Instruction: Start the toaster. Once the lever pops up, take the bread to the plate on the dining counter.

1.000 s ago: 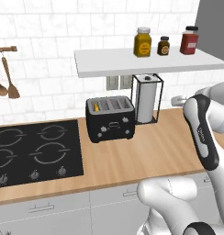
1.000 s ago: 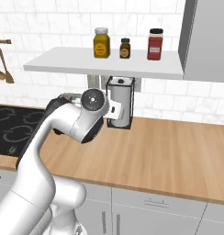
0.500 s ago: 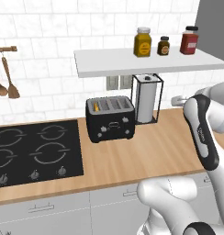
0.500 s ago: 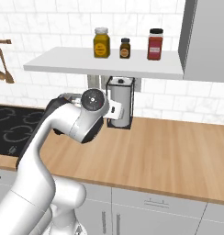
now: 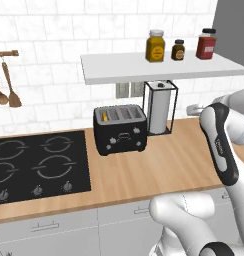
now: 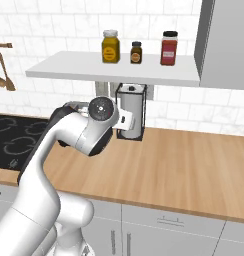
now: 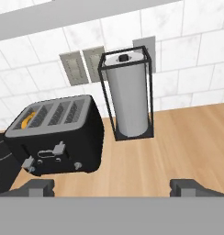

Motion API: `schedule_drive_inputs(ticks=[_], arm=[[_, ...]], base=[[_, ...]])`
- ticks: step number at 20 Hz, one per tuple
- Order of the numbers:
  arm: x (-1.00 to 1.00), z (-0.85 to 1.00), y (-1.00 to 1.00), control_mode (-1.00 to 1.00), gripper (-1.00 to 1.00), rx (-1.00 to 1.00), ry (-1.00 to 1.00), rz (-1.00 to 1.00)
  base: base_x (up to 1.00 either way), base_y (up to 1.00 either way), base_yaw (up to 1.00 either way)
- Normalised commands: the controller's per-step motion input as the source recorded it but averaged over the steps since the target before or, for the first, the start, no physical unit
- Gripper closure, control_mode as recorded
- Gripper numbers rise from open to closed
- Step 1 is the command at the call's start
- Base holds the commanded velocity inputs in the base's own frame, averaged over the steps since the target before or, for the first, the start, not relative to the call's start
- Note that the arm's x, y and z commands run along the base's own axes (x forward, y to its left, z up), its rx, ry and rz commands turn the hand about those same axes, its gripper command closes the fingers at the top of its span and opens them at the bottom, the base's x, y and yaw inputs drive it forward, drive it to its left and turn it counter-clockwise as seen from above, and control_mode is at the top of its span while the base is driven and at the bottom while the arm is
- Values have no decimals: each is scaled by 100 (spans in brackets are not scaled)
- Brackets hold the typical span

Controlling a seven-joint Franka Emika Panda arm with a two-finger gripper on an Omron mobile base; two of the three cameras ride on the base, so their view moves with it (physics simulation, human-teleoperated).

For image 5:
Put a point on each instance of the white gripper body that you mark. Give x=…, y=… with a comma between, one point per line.
x=194, y=108

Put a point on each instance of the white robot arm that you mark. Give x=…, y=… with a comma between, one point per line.
x=224, y=160

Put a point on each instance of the grey toaster lever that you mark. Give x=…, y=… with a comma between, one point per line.
x=136, y=130
x=111, y=140

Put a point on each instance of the black toaster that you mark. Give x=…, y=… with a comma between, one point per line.
x=122, y=136

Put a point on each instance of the yellow bread slice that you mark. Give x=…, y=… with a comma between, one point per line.
x=104, y=116

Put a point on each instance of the white paper towel roll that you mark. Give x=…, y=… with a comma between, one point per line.
x=159, y=106

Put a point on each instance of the small dark brown jar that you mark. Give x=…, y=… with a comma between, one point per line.
x=178, y=50

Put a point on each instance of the red jar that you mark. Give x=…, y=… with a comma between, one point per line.
x=206, y=45

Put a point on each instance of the yellow jar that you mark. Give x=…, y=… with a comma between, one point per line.
x=155, y=46

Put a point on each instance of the grey cupboard door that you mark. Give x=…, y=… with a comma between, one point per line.
x=54, y=245
x=127, y=238

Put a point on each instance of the grey hob knob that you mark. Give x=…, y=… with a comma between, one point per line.
x=3, y=195
x=67, y=186
x=37, y=190

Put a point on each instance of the black hob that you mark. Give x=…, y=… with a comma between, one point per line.
x=40, y=160

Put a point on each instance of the wide grey drawer front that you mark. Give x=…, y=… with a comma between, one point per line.
x=70, y=221

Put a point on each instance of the wooden spatula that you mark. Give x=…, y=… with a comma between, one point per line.
x=13, y=98

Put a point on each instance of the wooden spoon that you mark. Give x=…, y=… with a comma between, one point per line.
x=0, y=96

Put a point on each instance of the white wall shelf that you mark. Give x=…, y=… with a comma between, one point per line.
x=154, y=68

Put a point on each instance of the grey wall outlet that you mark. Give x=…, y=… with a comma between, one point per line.
x=122, y=90
x=137, y=89

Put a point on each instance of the grey wall cabinet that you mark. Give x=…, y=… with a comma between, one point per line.
x=234, y=26

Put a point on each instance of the wooden wall rail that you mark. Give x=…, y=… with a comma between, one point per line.
x=7, y=53

